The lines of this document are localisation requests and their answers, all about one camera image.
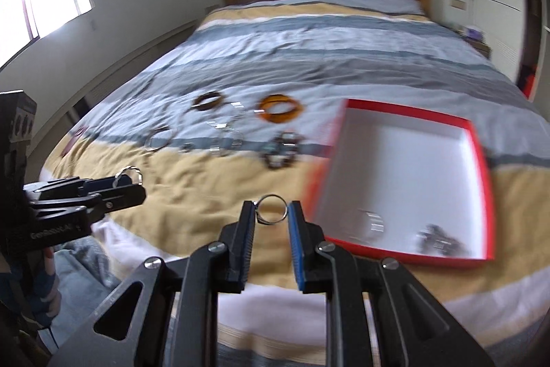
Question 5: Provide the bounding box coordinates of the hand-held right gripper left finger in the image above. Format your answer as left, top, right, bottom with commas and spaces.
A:
47, 201, 257, 367

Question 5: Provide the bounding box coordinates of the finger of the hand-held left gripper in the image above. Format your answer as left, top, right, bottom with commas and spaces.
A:
23, 173, 135, 199
29, 183, 147, 222

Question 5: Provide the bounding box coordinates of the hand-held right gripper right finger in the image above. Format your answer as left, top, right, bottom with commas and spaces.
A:
288, 201, 508, 367

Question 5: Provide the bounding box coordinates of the twisted silver ring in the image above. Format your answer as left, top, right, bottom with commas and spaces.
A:
114, 165, 143, 185

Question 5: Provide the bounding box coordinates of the plain silver ring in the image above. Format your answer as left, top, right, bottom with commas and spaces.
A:
254, 194, 288, 226

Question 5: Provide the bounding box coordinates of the dark brown bangle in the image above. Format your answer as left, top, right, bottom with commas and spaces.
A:
191, 92, 224, 112

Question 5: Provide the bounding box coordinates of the amber orange bangle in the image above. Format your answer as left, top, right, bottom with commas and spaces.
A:
258, 93, 306, 125

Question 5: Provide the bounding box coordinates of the red cardboard box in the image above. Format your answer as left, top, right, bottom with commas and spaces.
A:
307, 98, 496, 269

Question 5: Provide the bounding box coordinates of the person's left hand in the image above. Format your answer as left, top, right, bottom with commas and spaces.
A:
26, 249, 61, 329

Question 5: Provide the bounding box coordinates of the thin silver bangle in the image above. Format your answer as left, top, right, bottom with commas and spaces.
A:
145, 127, 175, 153

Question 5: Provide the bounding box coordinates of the grey-blue cloth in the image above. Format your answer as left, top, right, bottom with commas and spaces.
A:
54, 236, 114, 310

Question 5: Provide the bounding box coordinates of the striped duvet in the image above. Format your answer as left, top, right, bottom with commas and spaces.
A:
41, 0, 550, 367

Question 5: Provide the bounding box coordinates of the wooden nightstand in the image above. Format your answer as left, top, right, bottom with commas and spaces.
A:
466, 36, 493, 61

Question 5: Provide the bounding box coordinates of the orange red bag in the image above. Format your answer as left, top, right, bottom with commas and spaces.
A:
521, 65, 539, 99

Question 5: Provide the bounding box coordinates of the silver cuff bracelet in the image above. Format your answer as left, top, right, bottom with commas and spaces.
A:
358, 209, 386, 241
210, 132, 245, 158

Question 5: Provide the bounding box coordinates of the dark beaded bracelet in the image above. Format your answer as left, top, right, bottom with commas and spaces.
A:
262, 130, 302, 171
414, 224, 468, 256

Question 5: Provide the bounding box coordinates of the silver chain necklace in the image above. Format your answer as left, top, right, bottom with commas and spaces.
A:
207, 101, 247, 131

